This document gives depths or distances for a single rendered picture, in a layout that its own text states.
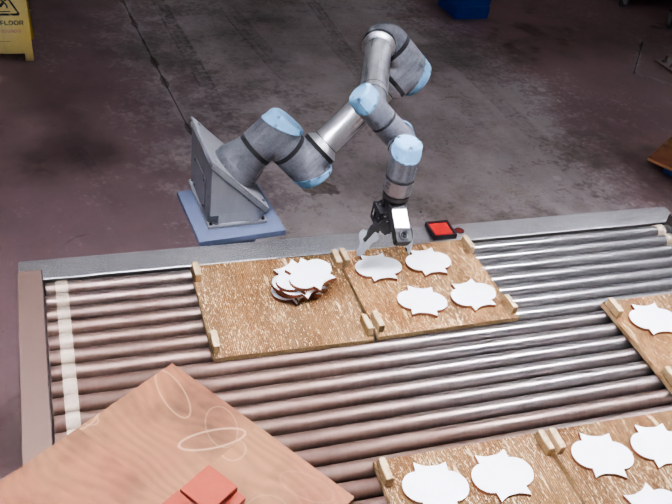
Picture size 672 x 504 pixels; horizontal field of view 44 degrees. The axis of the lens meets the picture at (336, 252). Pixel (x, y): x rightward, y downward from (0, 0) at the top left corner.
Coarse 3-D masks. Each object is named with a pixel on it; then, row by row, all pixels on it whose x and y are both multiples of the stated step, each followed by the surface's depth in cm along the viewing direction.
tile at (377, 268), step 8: (360, 256) 233; (368, 256) 233; (376, 256) 234; (384, 256) 234; (360, 264) 230; (368, 264) 230; (376, 264) 231; (384, 264) 231; (392, 264) 232; (400, 264) 232; (360, 272) 227; (368, 272) 227; (376, 272) 228; (384, 272) 228; (392, 272) 229; (400, 272) 231; (376, 280) 225; (384, 280) 227; (392, 280) 228
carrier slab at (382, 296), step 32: (352, 256) 234; (448, 256) 240; (352, 288) 224; (384, 288) 225; (448, 288) 228; (384, 320) 214; (416, 320) 216; (448, 320) 218; (480, 320) 219; (512, 320) 222
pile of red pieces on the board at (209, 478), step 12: (204, 468) 140; (192, 480) 137; (204, 480) 138; (216, 480) 138; (228, 480) 138; (180, 492) 136; (192, 492) 136; (204, 492) 136; (216, 492) 136; (228, 492) 136
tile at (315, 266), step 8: (304, 264) 217; (312, 264) 218; (320, 264) 218; (328, 264) 219; (288, 272) 214; (296, 272) 214; (304, 272) 215; (312, 272) 215; (320, 272) 216; (328, 272) 216; (296, 280) 212; (304, 280) 212; (312, 280) 213; (320, 280) 213; (328, 280) 214; (296, 288) 210; (304, 288) 210; (312, 288) 211; (320, 288) 210
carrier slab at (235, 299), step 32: (320, 256) 232; (224, 288) 216; (256, 288) 218; (224, 320) 207; (256, 320) 208; (288, 320) 210; (320, 320) 211; (352, 320) 213; (224, 352) 198; (256, 352) 199; (288, 352) 202
